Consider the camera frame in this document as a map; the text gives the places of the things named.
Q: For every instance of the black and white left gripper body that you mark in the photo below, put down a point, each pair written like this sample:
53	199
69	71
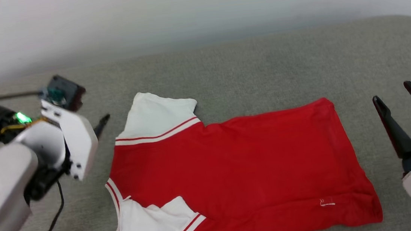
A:
76	143

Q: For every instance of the red and white shirt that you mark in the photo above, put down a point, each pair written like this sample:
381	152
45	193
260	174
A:
251	164

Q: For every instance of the grey fabric sofa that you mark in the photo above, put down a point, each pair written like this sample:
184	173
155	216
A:
261	68

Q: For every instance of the dark wrist camera teal connector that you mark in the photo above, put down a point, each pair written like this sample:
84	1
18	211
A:
63	92

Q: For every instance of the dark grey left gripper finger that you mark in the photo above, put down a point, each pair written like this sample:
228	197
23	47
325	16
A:
102	124

